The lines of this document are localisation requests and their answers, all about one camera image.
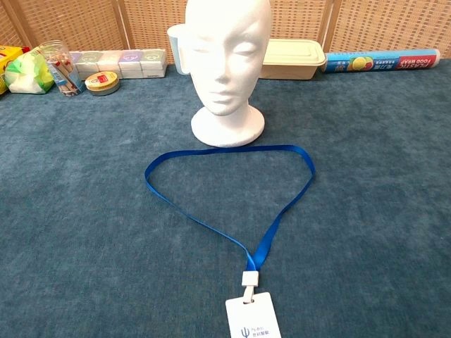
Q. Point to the pink tissue pack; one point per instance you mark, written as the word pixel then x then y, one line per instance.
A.
pixel 111 61

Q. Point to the clear jar with sticks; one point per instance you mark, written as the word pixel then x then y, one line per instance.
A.
pixel 65 77

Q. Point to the round tin red label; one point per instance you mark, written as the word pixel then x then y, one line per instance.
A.
pixel 102 82

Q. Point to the purple tissue pack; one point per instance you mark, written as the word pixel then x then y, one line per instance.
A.
pixel 131 61

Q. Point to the teal blue table cloth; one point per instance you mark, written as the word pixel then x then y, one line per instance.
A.
pixel 70 211

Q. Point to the beige lunch box with lid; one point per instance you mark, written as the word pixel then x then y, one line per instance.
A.
pixel 292 60

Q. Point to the pale blue measuring cup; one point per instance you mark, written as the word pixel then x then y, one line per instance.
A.
pixel 175 49

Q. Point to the yellow snack bag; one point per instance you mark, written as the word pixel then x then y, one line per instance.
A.
pixel 7 60

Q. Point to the white foam mannequin head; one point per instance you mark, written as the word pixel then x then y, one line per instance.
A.
pixel 225 53

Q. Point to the green white plastic bag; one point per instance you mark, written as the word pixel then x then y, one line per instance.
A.
pixel 28 74

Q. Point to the wicker folding screen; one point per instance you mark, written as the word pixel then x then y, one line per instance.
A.
pixel 70 21

